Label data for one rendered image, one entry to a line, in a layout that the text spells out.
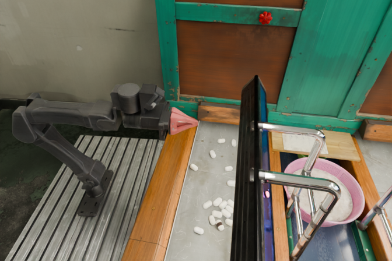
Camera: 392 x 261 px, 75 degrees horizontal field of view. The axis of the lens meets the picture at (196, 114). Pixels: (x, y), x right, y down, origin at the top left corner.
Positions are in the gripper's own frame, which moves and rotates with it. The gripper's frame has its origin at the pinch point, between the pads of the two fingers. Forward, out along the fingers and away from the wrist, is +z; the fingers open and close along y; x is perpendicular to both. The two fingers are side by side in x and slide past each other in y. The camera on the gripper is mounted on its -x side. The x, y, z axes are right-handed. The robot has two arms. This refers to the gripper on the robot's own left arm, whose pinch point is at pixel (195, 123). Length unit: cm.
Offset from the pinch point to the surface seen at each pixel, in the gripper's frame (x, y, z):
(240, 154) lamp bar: -0.5, -10.4, 12.0
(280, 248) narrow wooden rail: 29.0, -19.4, 27.7
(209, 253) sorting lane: 32.2, -21.5, 7.2
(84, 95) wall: 89, 121, -105
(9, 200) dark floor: 111, 29, -123
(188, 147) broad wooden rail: 31.3, 18.8, -3.2
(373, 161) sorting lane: 30, 18, 71
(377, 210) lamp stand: 20, -9, 56
